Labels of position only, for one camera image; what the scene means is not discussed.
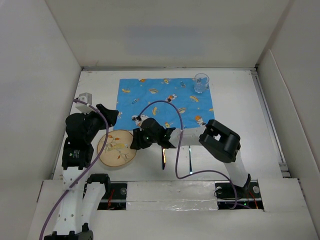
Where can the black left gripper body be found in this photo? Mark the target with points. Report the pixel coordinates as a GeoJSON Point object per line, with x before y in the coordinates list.
{"type": "Point", "coordinates": [95, 122]}

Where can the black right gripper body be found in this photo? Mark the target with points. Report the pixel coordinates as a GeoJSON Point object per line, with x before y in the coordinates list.
{"type": "Point", "coordinates": [143, 140]}

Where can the round bird-painted plate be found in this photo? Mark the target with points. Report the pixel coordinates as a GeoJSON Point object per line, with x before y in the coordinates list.
{"type": "Point", "coordinates": [117, 152]}

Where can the blue space-print cloth placemat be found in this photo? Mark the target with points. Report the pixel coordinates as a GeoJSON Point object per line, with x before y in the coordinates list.
{"type": "Point", "coordinates": [172, 102]}

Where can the iridescent fork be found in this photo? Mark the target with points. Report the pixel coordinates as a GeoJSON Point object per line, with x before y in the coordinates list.
{"type": "Point", "coordinates": [190, 160]}

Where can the clear plastic cup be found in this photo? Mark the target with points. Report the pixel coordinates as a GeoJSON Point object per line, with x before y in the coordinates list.
{"type": "Point", "coordinates": [201, 82]}

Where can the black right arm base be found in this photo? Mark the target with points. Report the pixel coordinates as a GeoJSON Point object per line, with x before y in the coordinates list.
{"type": "Point", "coordinates": [249, 198]}

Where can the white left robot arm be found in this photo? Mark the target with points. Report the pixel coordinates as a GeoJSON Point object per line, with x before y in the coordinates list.
{"type": "Point", "coordinates": [70, 217]}

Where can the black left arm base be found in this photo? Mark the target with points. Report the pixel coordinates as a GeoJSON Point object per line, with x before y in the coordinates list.
{"type": "Point", "coordinates": [115, 199]}

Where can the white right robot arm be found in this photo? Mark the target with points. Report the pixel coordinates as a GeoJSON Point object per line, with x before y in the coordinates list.
{"type": "Point", "coordinates": [220, 141]}

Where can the iridescent table knife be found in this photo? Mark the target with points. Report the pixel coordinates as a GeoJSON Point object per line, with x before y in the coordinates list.
{"type": "Point", "coordinates": [163, 158]}

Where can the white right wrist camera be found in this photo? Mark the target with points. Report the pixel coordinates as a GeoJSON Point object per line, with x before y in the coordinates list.
{"type": "Point", "coordinates": [138, 119]}

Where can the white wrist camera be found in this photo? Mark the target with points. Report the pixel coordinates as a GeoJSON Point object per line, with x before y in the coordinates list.
{"type": "Point", "coordinates": [138, 119]}
{"type": "Point", "coordinates": [83, 101]}

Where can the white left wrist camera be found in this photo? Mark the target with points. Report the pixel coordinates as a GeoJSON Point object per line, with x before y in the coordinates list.
{"type": "Point", "coordinates": [83, 101]}

